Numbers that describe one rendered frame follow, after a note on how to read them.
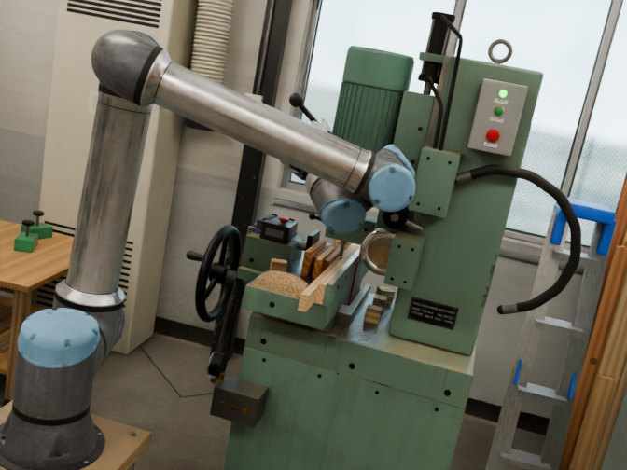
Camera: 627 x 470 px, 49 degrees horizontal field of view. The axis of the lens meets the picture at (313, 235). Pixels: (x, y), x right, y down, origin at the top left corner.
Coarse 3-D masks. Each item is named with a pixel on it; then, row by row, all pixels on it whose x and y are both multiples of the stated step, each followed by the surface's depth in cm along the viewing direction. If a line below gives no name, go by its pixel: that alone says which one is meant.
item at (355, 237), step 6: (366, 216) 189; (366, 222) 184; (372, 222) 184; (360, 228) 185; (372, 228) 184; (330, 234) 187; (336, 234) 187; (342, 234) 187; (348, 234) 186; (354, 234) 186; (360, 234) 185; (342, 240) 187; (348, 240) 186; (354, 240) 186; (360, 240) 186
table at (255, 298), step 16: (240, 272) 191; (256, 272) 190; (288, 272) 184; (256, 288) 167; (256, 304) 168; (272, 304) 167; (288, 304) 166; (336, 304) 175; (288, 320) 167; (304, 320) 166; (320, 320) 165
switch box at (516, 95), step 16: (480, 96) 158; (496, 96) 157; (512, 96) 156; (480, 112) 159; (512, 112) 157; (480, 128) 160; (496, 128) 159; (512, 128) 158; (480, 144) 160; (512, 144) 159
